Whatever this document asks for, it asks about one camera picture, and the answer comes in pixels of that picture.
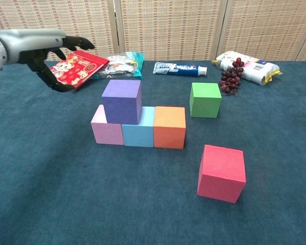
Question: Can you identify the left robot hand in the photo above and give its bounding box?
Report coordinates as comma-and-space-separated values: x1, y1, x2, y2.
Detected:
4, 29, 96, 93

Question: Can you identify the purple foam cube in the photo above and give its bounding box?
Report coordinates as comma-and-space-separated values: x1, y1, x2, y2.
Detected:
101, 79, 143, 126

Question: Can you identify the pink foam cube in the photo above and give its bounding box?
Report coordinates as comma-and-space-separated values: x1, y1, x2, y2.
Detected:
90, 104, 125, 145

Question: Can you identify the green foam cube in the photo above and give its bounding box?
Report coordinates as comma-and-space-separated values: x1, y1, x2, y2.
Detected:
189, 82, 222, 118

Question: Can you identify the orange foam cube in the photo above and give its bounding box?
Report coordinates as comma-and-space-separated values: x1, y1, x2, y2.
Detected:
153, 106, 187, 150

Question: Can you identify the red foam cube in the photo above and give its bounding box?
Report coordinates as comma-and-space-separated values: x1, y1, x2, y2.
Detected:
196, 144, 247, 204

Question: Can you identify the red snack packet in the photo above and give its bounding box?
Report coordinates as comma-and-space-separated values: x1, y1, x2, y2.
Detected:
48, 50, 110, 91

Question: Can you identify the white yellow snack bag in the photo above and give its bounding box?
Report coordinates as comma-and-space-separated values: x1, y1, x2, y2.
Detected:
211, 50, 284, 85

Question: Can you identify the clear teal snack bag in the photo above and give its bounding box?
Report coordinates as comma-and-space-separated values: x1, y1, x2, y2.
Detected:
93, 51, 145, 80

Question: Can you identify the dark red grape bunch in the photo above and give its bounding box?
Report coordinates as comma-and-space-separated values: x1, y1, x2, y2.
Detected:
218, 57, 245, 96

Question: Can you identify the white blue toothpaste tube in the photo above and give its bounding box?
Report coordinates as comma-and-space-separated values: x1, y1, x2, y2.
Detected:
152, 61, 208, 77

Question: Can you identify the light blue foam cube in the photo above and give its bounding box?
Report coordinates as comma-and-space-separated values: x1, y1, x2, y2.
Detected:
121, 106, 156, 148

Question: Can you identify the dark teal table mat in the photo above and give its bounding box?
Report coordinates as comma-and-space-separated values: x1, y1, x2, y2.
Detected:
0, 60, 306, 245

